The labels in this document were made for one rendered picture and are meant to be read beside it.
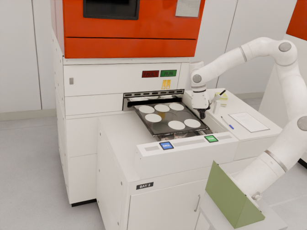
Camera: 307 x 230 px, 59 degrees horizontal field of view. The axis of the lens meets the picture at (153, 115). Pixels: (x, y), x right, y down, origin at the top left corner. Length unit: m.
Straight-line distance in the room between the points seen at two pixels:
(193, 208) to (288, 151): 0.70
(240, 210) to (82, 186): 1.28
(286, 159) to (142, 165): 0.61
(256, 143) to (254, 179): 0.45
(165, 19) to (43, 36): 1.72
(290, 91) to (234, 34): 2.71
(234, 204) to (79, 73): 1.08
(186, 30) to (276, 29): 2.86
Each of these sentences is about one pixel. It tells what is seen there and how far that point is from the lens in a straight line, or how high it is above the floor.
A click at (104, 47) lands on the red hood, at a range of 1.58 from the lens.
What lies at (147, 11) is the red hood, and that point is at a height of 1.49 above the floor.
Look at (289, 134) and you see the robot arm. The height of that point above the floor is 1.19.
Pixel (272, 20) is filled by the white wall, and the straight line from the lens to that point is 4.38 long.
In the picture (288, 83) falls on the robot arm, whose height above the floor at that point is 1.32.
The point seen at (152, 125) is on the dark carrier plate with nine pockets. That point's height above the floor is 0.90.
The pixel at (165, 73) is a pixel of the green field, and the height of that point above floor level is 1.10.
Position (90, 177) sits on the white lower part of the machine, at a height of 0.31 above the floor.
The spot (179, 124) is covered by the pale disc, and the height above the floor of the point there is 0.90.
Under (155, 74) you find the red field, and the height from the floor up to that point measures 1.10.
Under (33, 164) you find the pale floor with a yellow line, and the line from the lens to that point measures 2.76.
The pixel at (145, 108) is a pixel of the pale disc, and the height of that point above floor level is 0.90.
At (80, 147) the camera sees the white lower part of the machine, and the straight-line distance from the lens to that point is 1.91.
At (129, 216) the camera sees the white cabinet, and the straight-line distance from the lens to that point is 1.51.
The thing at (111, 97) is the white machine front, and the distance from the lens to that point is 1.76.
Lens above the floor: 1.73
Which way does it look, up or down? 29 degrees down
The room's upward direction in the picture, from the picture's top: 8 degrees clockwise
